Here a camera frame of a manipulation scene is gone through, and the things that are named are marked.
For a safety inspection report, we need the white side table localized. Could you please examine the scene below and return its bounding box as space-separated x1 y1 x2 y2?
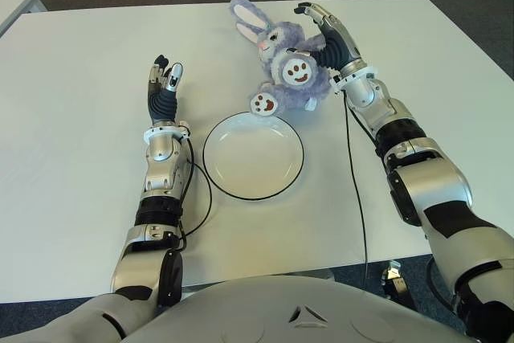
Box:
0 0 46 39

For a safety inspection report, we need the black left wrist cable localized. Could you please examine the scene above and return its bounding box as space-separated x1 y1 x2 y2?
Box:
172 137 213 254

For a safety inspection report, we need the black shoulder cable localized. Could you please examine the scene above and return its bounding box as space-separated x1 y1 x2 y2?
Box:
424 256 457 310

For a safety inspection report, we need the purple plush bunny doll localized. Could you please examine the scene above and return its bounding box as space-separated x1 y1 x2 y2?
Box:
228 0 334 117

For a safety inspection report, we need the grey robot torso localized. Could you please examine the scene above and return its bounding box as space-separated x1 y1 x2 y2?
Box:
0 272 514 343

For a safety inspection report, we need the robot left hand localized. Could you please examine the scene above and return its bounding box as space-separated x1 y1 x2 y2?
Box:
146 53 185 123

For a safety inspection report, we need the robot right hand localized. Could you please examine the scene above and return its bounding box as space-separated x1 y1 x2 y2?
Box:
285 1 367 77

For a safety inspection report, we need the white plate black rim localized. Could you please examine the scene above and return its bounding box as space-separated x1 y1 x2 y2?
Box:
202 111 305 201

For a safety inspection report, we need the black metal floor bracket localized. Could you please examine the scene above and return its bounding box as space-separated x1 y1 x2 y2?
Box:
379 260 417 312

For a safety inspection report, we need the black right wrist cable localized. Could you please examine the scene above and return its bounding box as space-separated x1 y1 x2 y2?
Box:
341 88 373 300

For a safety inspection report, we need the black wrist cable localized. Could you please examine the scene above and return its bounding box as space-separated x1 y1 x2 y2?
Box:
172 137 213 254
341 88 373 300

